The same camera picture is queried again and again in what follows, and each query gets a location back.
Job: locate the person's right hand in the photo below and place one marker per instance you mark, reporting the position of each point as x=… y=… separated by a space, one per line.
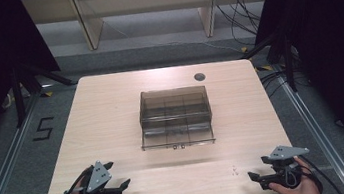
x=301 y=191

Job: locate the yellow black hazard tape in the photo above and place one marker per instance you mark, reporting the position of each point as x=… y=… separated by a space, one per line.
x=263 y=68

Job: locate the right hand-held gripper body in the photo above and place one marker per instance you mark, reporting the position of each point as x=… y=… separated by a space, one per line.
x=284 y=163

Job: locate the round dark table grommet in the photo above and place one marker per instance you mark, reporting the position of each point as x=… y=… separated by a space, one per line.
x=199 y=76

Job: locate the black metal stand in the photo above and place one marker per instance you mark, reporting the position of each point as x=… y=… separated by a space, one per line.
x=288 y=61
x=18 y=97

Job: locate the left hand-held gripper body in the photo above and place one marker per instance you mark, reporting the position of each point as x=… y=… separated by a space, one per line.
x=98 y=179

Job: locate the smoky transparent storage box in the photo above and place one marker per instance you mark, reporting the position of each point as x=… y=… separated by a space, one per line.
x=174 y=105

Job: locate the smoky transparent drawer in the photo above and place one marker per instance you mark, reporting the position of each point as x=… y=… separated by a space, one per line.
x=177 y=135

